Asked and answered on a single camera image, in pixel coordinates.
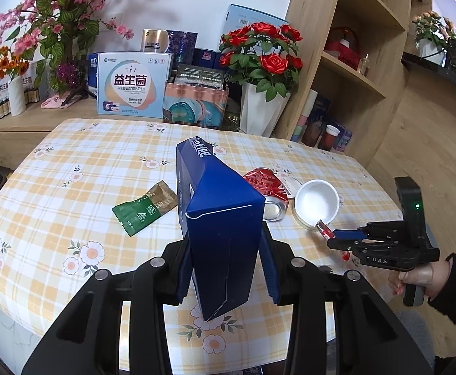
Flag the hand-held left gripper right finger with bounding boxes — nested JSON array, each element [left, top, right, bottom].
[[258, 222, 434, 375]]

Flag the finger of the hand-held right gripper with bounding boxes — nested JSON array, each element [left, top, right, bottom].
[[327, 240, 401, 257], [333, 222, 404, 243]]

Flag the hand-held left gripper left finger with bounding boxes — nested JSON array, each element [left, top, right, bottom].
[[21, 238, 193, 375]]

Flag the small red sachet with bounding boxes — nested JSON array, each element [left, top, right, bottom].
[[316, 221, 351, 262]]

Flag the white paper bowl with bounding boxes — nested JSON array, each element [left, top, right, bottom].
[[294, 180, 340, 229]]

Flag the dark blue cardboard box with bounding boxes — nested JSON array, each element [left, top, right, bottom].
[[175, 136, 267, 323]]

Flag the green foil sachet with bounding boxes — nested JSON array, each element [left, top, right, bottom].
[[112, 182, 176, 237]]

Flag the crushed red drink can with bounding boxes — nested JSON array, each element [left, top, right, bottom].
[[244, 167, 291, 222]]

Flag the person's right hand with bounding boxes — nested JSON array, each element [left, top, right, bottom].
[[388, 260, 454, 298]]

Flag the small blue purple box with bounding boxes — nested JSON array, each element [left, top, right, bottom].
[[332, 123, 353, 153]]

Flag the red paper cup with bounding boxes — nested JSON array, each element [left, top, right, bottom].
[[318, 125, 340, 151]]

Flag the brown cup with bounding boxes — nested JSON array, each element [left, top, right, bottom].
[[301, 123, 321, 148]]

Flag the stack of pastel paper cups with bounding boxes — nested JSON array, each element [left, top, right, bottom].
[[291, 89, 318, 143]]

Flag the dark blue printed box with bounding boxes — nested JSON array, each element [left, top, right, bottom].
[[314, 94, 332, 126]]

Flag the white faceted vase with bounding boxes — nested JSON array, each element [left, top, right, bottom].
[[240, 84, 292, 138]]

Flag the black counter ledge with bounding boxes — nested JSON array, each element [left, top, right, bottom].
[[402, 51, 456, 98]]

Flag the white flower pot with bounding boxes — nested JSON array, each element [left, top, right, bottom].
[[419, 39, 448, 67]]

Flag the shrink-wrapped peach teal pack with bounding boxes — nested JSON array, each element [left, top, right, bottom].
[[163, 82, 230, 130]]

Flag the red gift basket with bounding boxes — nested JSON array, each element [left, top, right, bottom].
[[324, 27, 362, 72]]

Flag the peach artificial roses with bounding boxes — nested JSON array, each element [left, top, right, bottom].
[[413, 11, 456, 48]]

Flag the red artificial roses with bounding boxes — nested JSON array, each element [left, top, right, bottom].
[[218, 22, 304, 97]]

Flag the white pastel product box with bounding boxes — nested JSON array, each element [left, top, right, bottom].
[[97, 52, 174, 120]]

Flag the flat dark box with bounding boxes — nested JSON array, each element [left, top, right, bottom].
[[175, 63, 225, 89]]

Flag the wooden shelf unit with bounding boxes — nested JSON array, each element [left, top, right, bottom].
[[274, 0, 432, 168]]

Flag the small black tripod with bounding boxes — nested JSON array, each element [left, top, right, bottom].
[[58, 84, 96, 106]]

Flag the low wooden sideboard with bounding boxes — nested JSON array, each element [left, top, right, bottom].
[[0, 97, 100, 165]]

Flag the pink cloth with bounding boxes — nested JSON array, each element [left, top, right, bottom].
[[41, 96, 74, 109]]

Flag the dark blue tin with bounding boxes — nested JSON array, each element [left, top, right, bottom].
[[195, 49, 218, 70]]

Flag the dark blue patterned box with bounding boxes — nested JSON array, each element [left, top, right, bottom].
[[167, 30, 198, 73]]

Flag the purple artificial flower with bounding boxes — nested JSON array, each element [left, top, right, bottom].
[[56, 62, 81, 85]]

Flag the large light blue box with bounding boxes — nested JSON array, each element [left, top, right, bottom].
[[224, 4, 290, 44]]

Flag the silver box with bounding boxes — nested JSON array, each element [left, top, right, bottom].
[[141, 28, 171, 54]]

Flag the white ribbed vase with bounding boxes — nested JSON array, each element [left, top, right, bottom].
[[8, 76, 26, 117]]

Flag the row of small amber bottles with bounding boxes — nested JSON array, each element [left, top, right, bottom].
[[0, 88, 41, 123]]

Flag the orange artificial flowers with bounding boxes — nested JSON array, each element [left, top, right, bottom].
[[0, 46, 30, 83]]

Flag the pink blossom artificial plant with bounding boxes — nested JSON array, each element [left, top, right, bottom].
[[0, 0, 171, 94]]

